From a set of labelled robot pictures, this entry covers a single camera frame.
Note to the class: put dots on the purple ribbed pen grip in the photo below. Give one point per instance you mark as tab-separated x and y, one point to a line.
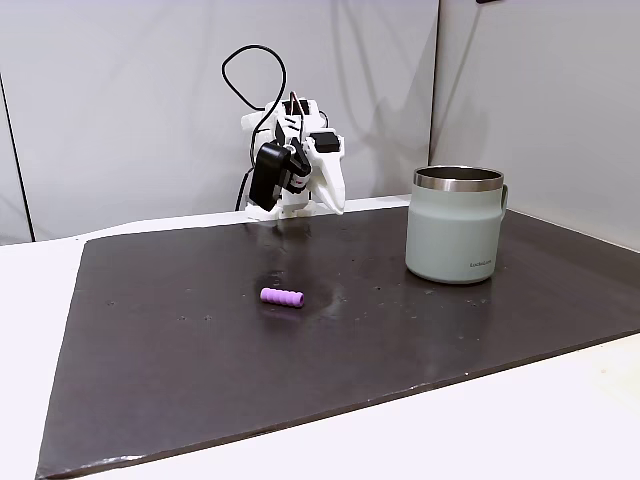
282	298

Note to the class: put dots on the pale green steel-rimmed cup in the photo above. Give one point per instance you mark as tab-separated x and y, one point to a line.
452	230

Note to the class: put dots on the dark brown table mat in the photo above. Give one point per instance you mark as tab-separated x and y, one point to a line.
300	360

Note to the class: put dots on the black oval camera box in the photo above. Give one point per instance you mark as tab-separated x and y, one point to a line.
267	172

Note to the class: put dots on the black object on wall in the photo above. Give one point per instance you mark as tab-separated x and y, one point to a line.
489	1

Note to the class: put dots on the black thin wall strip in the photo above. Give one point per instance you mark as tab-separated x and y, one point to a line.
17	165

